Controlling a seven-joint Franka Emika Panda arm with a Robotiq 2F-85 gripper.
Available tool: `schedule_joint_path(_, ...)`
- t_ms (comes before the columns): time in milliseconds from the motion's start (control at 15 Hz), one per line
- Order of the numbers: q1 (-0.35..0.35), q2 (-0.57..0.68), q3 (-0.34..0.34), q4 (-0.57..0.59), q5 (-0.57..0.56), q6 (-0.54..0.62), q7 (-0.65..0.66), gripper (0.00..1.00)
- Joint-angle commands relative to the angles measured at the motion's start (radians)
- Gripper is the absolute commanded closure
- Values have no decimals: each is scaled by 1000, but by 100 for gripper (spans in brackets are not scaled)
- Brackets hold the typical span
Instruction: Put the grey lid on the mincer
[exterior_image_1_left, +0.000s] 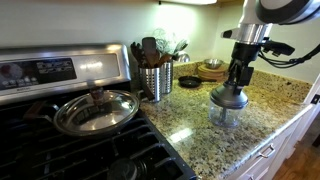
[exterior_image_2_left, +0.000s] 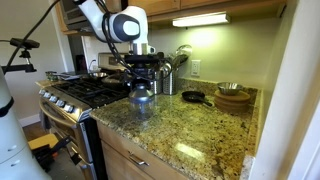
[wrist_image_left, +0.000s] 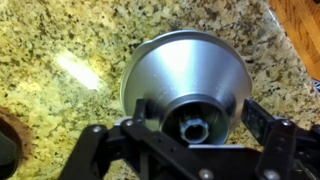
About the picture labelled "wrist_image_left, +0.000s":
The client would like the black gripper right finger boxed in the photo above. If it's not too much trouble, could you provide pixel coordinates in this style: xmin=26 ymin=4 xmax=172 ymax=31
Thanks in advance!
xmin=241 ymin=98 xmax=320 ymax=180

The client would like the steel utensil canister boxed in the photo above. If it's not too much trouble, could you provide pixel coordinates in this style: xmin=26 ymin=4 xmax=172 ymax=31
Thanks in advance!
xmin=0 ymin=106 xmax=33 ymax=180

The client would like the grey conical mincer lid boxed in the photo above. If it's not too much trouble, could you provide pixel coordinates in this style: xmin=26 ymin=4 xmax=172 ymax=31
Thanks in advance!
xmin=119 ymin=29 xmax=253 ymax=148

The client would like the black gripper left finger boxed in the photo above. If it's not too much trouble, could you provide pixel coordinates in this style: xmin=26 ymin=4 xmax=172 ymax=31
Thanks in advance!
xmin=58 ymin=98 xmax=148 ymax=180

